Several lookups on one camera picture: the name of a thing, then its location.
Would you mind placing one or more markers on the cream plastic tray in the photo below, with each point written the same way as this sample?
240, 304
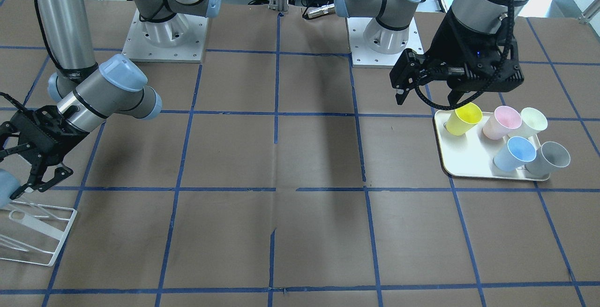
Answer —
471, 154

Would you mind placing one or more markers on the white wire cup rack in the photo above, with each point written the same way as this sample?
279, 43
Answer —
34, 233

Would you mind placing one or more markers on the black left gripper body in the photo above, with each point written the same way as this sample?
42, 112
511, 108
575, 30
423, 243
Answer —
446, 40

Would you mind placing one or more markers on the light blue plastic cup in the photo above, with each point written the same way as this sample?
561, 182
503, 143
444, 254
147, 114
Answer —
517, 152

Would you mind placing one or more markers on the pink plastic cup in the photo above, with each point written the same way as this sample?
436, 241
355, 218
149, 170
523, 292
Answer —
501, 122

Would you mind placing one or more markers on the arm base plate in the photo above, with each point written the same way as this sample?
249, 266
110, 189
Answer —
179, 40
372, 46

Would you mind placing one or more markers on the yellow plastic cup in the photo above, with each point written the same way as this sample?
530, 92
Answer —
464, 119

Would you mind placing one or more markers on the grey plastic cup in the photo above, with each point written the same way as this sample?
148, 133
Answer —
550, 157

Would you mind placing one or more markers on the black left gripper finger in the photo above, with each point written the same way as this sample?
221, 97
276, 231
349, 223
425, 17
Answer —
455, 97
401, 95

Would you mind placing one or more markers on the pale green plastic cup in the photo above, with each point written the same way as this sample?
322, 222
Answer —
533, 122

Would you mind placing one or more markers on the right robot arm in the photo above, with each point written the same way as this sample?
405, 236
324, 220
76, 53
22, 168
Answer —
85, 92

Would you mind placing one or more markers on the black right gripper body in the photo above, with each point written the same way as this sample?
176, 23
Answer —
43, 134

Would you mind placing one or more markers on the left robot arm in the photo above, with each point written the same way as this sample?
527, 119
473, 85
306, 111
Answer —
396, 15

